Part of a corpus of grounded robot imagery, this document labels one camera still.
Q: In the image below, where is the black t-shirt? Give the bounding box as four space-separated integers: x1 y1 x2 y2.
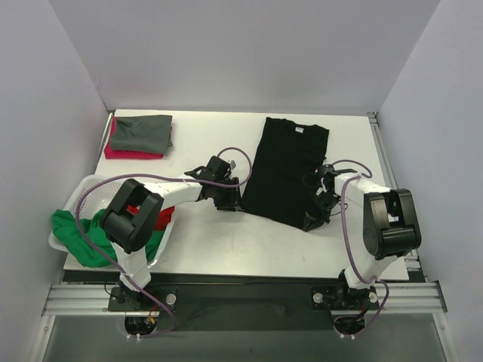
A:
241 117 330 229

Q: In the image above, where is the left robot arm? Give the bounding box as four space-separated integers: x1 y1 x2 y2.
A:
100 156 241 311

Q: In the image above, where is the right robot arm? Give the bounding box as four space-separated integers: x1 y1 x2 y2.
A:
302 159 422 308

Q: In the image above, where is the red t-shirt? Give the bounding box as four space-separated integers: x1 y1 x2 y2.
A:
127 205 175 231

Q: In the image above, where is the folded grey t-shirt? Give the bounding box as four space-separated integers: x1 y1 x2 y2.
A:
109 115 173 155

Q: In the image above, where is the folded magenta t-shirt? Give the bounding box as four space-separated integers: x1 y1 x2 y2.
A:
104 116 167 160

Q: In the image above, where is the white plastic laundry basket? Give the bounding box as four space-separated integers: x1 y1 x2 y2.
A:
48 174 178 268

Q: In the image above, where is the green t-shirt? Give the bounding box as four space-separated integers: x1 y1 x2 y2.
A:
51 209 166 268

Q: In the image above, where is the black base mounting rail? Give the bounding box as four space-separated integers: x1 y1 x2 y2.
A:
63 271 380 336

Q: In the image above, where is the aluminium frame rail right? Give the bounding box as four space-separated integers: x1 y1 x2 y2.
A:
366 112 427 283

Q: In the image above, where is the aluminium frame rail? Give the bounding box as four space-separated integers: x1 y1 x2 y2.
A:
42 281 447 316
366 112 427 283

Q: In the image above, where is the aluminium frame rail front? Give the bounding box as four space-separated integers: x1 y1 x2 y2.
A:
42 281 447 316

